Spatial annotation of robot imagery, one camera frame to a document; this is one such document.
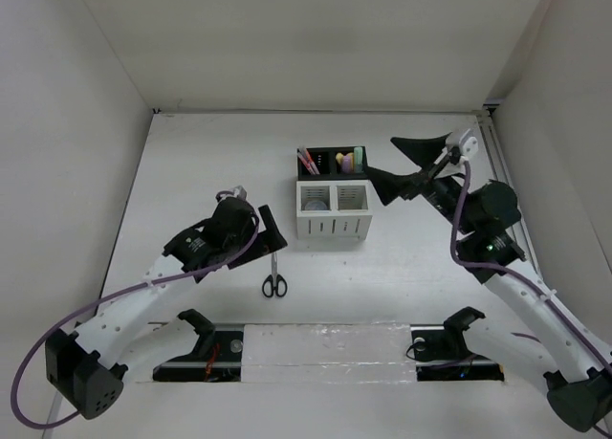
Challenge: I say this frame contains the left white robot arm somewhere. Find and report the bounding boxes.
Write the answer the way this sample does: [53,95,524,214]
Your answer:
[44,191,287,420]

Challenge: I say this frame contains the orange pen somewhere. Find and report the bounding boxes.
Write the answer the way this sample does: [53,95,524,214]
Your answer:
[304,148,320,175]

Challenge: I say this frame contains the aluminium rail right side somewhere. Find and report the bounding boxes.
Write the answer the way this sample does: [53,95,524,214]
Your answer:
[479,104,540,273]

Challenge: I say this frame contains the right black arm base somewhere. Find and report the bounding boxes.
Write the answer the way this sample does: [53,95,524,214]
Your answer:
[405,307,505,382]

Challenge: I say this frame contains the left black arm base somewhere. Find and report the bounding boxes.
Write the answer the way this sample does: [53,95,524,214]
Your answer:
[152,309,245,384]

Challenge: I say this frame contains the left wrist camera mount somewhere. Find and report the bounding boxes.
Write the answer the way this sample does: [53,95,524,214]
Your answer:
[215,186,248,202]

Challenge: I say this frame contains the green highlighter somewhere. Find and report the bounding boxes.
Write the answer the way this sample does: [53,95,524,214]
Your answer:
[353,146,363,174]

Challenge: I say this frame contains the white two-slot pen holder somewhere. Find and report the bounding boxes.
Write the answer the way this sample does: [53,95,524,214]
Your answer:
[295,180,373,241]

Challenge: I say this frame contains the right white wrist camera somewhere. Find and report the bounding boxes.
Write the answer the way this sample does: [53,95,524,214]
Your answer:
[445,128,479,165]

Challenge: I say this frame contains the yellow highlighter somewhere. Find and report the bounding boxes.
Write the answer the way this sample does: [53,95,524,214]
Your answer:
[336,156,344,174]

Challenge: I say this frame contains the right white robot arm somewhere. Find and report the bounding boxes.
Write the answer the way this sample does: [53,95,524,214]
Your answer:
[363,129,611,432]

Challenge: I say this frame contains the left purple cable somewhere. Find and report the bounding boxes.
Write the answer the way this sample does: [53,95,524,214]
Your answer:
[10,189,262,429]

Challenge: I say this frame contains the pink red pen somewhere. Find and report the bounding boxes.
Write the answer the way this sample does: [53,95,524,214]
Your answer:
[297,149,317,175]

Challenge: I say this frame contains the purple cable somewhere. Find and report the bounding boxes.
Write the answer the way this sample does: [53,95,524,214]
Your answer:
[10,189,262,429]
[448,159,612,435]

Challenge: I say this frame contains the black handled scissors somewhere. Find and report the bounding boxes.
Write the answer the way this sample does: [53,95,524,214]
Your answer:
[261,252,288,298]

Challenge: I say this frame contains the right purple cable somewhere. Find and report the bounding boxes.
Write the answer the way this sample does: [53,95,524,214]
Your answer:
[448,159,612,435]

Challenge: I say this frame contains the pink highlighter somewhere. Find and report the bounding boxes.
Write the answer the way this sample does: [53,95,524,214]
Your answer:
[336,152,354,174]

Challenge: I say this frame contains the clear jar of clips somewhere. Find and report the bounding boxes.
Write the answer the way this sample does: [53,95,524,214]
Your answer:
[303,200,328,211]

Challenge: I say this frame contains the black two-slot pen holder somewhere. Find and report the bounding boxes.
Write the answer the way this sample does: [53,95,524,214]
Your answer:
[297,146,367,181]

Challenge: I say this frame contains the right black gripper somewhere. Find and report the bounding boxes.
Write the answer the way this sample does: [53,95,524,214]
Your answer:
[362,132,477,235]

